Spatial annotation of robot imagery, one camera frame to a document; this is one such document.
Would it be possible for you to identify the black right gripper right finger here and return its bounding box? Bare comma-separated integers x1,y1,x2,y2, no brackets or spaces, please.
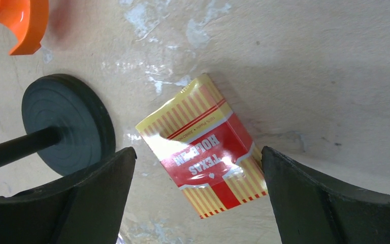
262,146,390,243

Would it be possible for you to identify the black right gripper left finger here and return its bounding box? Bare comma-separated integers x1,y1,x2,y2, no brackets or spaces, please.
0,147,137,243

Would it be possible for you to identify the red playing card box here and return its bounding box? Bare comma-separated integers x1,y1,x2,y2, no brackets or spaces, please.
136,74,268,219

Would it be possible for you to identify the orange curved toy track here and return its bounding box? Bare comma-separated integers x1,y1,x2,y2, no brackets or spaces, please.
0,0,49,55

